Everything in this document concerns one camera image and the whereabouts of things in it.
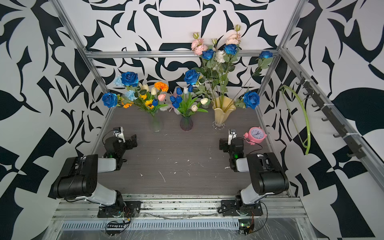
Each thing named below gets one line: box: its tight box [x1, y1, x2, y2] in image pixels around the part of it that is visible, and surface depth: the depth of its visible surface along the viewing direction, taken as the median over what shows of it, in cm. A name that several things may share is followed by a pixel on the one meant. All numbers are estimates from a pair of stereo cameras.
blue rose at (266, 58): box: [234, 50, 274, 102], surface depth 82 cm
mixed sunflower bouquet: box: [102, 71, 169, 116], surface depth 73 cm
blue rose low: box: [242, 91, 260, 110], surface depth 59 cm
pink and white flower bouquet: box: [191, 25, 242, 100], surface depth 81 cm
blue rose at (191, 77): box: [184, 69, 217, 106], surface depth 67 cm
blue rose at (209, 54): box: [202, 49, 218, 103], surface depth 75 cm
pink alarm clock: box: [243, 126, 268, 146], surface depth 101 cm
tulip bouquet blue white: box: [170, 85, 209, 117], surface depth 89 cm
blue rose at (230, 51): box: [220, 44, 238, 102], surface depth 79 cm
